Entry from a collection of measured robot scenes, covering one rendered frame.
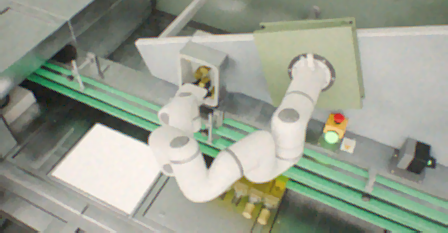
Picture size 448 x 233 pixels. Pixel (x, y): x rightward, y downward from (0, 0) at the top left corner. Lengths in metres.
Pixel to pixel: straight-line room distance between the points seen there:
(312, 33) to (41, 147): 1.31
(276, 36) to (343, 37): 0.21
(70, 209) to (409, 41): 1.35
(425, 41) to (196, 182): 0.75
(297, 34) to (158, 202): 0.86
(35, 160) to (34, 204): 0.22
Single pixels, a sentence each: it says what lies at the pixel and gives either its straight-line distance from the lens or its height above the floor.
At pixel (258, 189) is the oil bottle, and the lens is 1.46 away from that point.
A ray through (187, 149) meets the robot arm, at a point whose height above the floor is 1.31.
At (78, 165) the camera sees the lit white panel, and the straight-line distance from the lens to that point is 1.77.
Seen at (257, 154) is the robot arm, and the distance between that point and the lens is 1.00.
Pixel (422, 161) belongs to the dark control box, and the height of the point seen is 0.83.
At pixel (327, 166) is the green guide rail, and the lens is 1.43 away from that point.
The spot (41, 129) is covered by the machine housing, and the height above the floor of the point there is 1.12.
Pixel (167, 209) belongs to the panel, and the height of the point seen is 1.22.
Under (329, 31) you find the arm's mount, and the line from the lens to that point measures 1.20.
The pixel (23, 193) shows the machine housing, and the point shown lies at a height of 1.42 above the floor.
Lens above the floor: 1.78
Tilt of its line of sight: 37 degrees down
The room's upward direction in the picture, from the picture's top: 147 degrees counter-clockwise
